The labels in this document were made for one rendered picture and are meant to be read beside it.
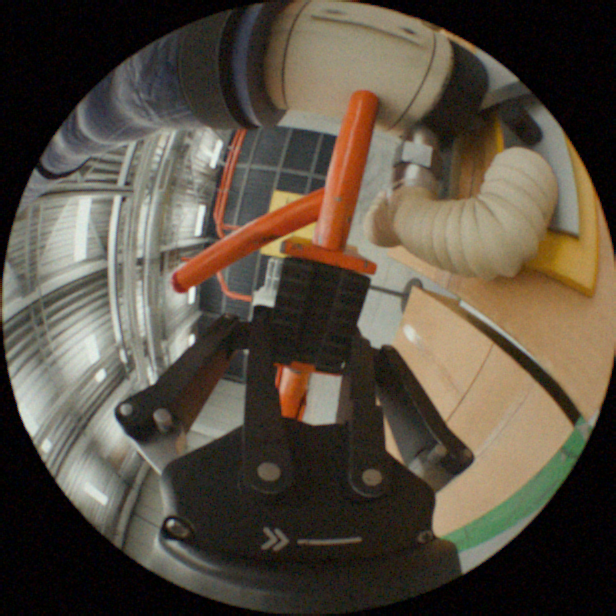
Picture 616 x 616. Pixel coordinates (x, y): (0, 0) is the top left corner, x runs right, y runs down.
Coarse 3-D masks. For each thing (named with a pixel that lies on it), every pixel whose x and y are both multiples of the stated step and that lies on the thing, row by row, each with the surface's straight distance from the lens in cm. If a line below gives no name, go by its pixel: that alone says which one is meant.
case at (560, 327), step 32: (448, 32) 57; (480, 128) 28; (480, 160) 26; (480, 192) 24; (608, 256) 16; (448, 288) 23; (480, 288) 20; (512, 288) 18; (544, 288) 16; (608, 288) 15; (512, 320) 17; (544, 320) 16; (576, 320) 15; (608, 320) 15; (544, 352) 16; (576, 352) 15; (608, 352) 15; (576, 384) 15
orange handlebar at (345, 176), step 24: (360, 96) 18; (360, 120) 16; (336, 144) 20; (360, 144) 15; (336, 168) 15; (360, 168) 15; (336, 192) 14; (336, 216) 14; (312, 240) 18; (336, 240) 14; (288, 384) 18; (288, 408) 20
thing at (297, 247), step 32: (288, 256) 12; (320, 256) 13; (352, 256) 13; (288, 288) 12; (320, 288) 13; (352, 288) 12; (288, 320) 13; (320, 320) 14; (352, 320) 13; (288, 352) 14; (320, 352) 14
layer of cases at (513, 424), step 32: (416, 288) 109; (416, 320) 103; (448, 320) 85; (480, 320) 95; (416, 352) 99; (448, 352) 82; (480, 352) 71; (512, 352) 71; (448, 384) 80; (480, 384) 70; (512, 384) 63; (544, 384) 63; (384, 416) 117; (448, 416) 79; (480, 416) 69; (512, 416) 63; (544, 416) 59; (576, 416) 66; (480, 448) 69; (512, 448) 63; (544, 448) 59; (480, 480) 70; (512, 480) 64; (448, 512) 80; (480, 512) 72
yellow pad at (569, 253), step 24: (528, 96) 22; (504, 120) 17; (528, 120) 17; (552, 120) 19; (504, 144) 20; (528, 144) 18; (552, 144) 17; (552, 168) 16; (576, 168) 16; (576, 192) 15; (552, 216) 15; (576, 216) 14; (552, 240) 15; (576, 240) 14; (528, 264) 16; (552, 264) 14; (576, 264) 14; (576, 288) 14
